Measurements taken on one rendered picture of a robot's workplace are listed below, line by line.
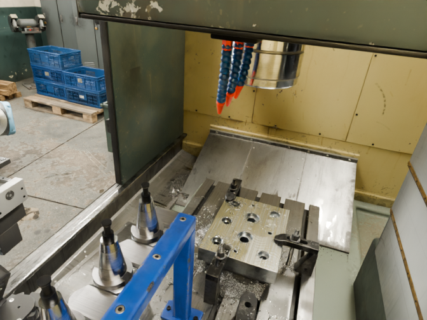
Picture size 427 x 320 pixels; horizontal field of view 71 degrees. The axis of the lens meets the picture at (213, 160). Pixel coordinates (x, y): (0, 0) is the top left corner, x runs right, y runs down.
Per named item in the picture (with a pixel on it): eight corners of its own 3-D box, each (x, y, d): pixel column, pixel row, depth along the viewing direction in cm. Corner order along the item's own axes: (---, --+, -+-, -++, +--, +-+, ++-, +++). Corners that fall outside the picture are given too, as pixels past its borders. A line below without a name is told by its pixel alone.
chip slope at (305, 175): (160, 223, 148) (159, 180, 135) (207, 163, 204) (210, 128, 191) (350, 282, 125) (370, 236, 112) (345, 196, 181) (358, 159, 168)
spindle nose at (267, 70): (288, 94, 58) (300, 27, 52) (214, 80, 64) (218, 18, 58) (304, 79, 71) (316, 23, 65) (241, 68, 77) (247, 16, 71)
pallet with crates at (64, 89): (25, 107, 434) (11, 50, 395) (67, 93, 500) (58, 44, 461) (92, 124, 399) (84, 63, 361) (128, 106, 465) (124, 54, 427)
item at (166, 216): (140, 220, 62) (140, 218, 62) (152, 206, 67) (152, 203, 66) (170, 230, 60) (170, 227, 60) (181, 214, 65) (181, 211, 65)
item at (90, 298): (59, 312, 44) (58, 308, 44) (84, 283, 48) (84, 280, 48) (99, 329, 42) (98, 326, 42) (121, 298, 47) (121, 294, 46)
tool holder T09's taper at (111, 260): (115, 285, 47) (110, 254, 43) (92, 275, 48) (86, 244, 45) (132, 265, 50) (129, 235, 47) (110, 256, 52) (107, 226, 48)
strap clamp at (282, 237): (268, 263, 95) (276, 226, 87) (270, 256, 97) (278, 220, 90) (311, 276, 91) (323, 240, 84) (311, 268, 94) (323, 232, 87)
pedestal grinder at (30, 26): (29, 89, 503) (11, 14, 447) (21, 84, 525) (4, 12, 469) (58, 86, 533) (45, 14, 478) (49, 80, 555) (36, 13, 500)
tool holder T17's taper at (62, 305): (67, 352, 37) (56, 320, 34) (33, 345, 38) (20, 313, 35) (84, 319, 41) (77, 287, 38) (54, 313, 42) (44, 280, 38)
